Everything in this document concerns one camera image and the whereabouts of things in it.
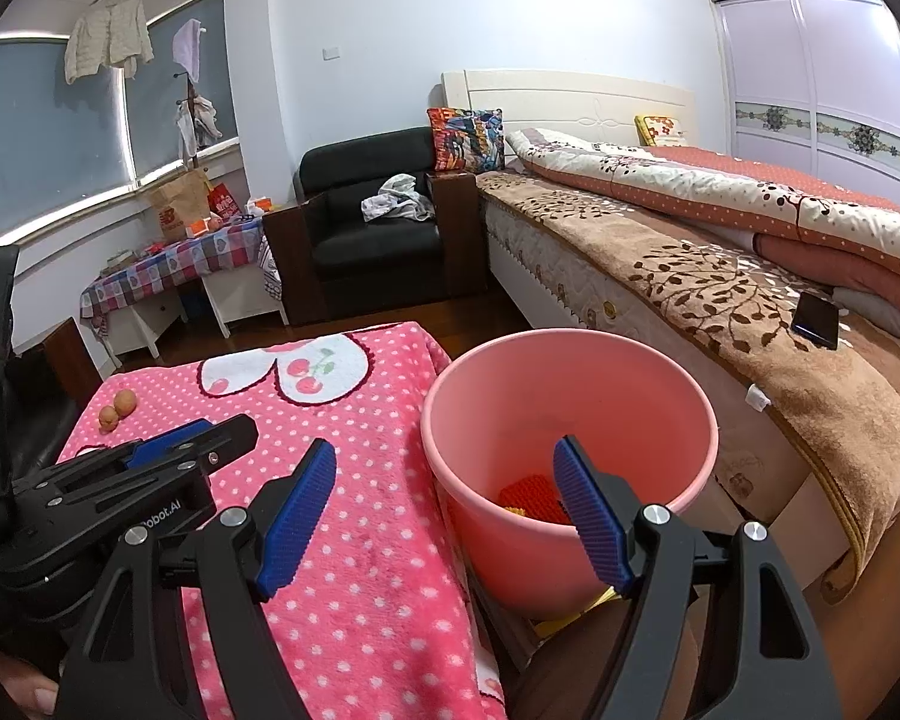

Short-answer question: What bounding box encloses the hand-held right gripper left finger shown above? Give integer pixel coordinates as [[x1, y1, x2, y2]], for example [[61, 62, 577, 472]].
[[52, 436, 338, 720]]

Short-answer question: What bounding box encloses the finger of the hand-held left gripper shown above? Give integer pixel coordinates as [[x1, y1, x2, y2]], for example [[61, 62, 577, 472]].
[[22, 412, 262, 500], [67, 421, 215, 470]]

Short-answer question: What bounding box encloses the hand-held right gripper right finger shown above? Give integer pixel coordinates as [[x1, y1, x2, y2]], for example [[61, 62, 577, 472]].
[[553, 435, 845, 720]]

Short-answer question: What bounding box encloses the red foam net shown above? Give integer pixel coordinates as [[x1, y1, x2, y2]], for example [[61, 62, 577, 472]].
[[497, 472, 575, 526]]

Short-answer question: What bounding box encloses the pink plastic bucket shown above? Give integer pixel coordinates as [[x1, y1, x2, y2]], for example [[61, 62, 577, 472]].
[[422, 328, 721, 620]]

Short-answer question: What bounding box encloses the person's left hand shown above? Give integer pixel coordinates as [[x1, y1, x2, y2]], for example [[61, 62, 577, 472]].
[[0, 645, 59, 717]]

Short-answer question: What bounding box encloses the pink polka dot blanket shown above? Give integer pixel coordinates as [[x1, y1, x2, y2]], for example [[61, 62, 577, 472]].
[[56, 321, 507, 720]]

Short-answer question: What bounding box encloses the black leather sofa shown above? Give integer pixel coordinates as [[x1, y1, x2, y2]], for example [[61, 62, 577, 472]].
[[0, 317, 106, 481]]

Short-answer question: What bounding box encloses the checkered tablecloth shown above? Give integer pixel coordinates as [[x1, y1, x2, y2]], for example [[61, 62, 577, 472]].
[[80, 221, 265, 331]]

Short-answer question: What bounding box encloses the brown paper bag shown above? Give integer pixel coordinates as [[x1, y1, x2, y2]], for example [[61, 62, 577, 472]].
[[146, 169, 215, 241]]

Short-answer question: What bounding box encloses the brown leaf pattern blanket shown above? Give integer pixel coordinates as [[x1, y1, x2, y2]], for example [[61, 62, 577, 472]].
[[478, 171, 900, 605]]

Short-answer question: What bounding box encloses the black leather armchair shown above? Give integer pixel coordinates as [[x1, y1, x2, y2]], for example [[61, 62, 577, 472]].
[[262, 126, 488, 327]]

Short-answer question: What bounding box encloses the bed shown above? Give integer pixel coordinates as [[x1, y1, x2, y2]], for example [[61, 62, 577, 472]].
[[480, 187, 856, 563]]

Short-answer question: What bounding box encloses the black smartphone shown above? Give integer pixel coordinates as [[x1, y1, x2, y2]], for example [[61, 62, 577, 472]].
[[789, 292, 842, 350]]

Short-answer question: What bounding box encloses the white grey crumpled cloth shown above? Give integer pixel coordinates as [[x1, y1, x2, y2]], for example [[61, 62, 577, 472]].
[[361, 172, 437, 224]]

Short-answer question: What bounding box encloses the grey white hanging garment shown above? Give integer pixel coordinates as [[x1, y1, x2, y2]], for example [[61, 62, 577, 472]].
[[176, 96, 224, 166]]

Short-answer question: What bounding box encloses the large bay window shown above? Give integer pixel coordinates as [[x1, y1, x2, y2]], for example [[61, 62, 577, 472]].
[[0, 0, 241, 241]]

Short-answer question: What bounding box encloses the floral quilt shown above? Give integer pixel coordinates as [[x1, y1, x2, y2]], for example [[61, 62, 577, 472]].
[[504, 127, 900, 312]]

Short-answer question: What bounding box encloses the wooden coat rack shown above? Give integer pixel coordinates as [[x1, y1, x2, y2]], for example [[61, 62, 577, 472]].
[[172, 71, 203, 173]]

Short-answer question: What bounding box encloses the grey folded blanket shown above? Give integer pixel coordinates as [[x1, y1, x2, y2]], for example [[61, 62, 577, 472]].
[[832, 285, 900, 342]]

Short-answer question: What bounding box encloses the colourful printed cushion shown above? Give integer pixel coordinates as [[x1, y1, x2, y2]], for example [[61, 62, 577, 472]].
[[427, 106, 506, 173]]

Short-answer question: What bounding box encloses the yellow cushion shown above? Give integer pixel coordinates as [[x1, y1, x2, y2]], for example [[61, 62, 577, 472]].
[[634, 114, 691, 147]]

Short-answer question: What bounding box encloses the purple hanging cloth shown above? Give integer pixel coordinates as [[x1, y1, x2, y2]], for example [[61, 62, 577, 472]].
[[171, 19, 205, 80]]

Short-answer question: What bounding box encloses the white hanging jacket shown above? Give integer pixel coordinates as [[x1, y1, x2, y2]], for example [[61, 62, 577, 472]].
[[64, 0, 155, 85]]

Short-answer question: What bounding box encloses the cream bed headboard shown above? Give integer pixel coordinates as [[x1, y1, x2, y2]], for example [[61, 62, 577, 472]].
[[441, 69, 697, 151]]

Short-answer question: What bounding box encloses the lilac wardrobe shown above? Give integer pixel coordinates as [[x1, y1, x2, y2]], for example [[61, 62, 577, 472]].
[[701, 0, 900, 215]]

